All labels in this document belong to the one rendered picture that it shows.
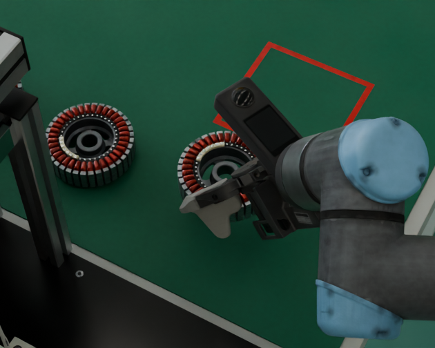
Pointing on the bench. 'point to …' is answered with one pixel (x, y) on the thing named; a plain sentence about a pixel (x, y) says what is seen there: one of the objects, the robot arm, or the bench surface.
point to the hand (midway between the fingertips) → (223, 175)
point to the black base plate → (82, 302)
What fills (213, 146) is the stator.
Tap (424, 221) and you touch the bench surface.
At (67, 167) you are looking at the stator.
